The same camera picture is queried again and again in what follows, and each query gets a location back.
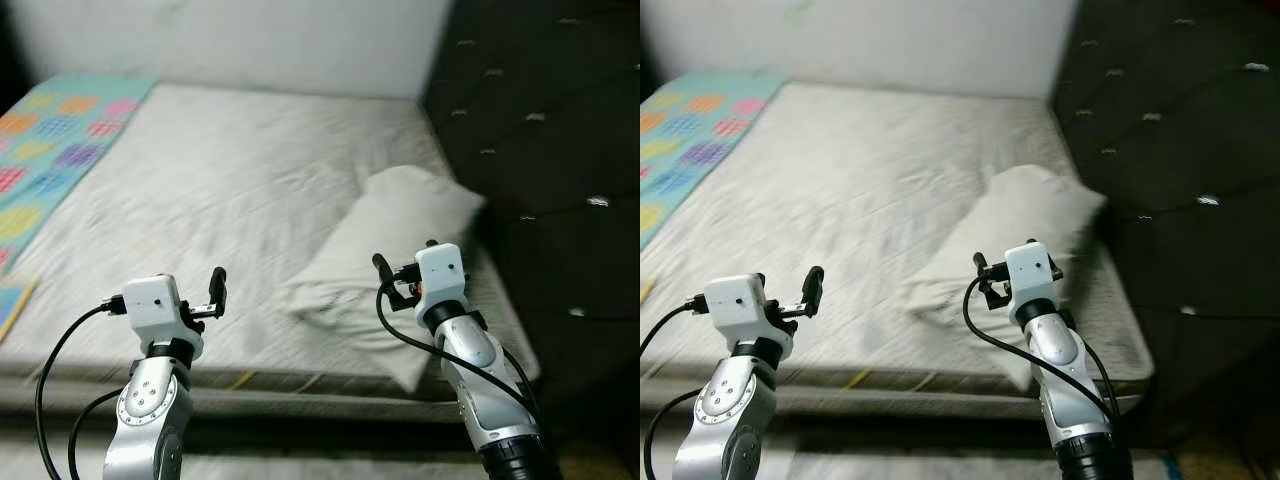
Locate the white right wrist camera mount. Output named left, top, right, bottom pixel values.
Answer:
left=414, top=243, right=469, bottom=313
left=1005, top=241, right=1056, bottom=309

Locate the dark bed base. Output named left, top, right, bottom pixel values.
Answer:
left=640, top=405, right=1141, bottom=451
left=0, top=405, right=481, bottom=451

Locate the grey quilted mattress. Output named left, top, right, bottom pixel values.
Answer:
left=0, top=82, right=541, bottom=421
left=640, top=82, right=1156, bottom=416

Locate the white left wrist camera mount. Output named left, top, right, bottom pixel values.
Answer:
left=703, top=274, right=779, bottom=349
left=122, top=274, right=191, bottom=349

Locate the beige pillow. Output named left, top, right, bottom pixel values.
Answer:
left=900, top=165, right=1109, bottom=391
left=278, top=165, right=488, bottom=393

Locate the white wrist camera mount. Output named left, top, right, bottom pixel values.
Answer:
left=122, top=274, right=191, bottom=349
left=1005, top=241, right=1056, bottom=309
left=414, top=243, right=469, bottom=313
left=703, top=274, right=779, bottom=349

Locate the black tufted headboard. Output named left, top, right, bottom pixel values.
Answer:
left=1050, top=0, right=1280, bottom=446
left=420, top=0, right=641, bottom=441

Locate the teal blanket with coloured shapes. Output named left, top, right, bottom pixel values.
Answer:
left=640, top=72, right=786, bottom=251
left=0, top=75, right=156, bottom=276

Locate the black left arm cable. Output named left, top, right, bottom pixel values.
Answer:
left=640, top=296, right=707, bottom=480
left=35, top=296, right=126, bottom=480

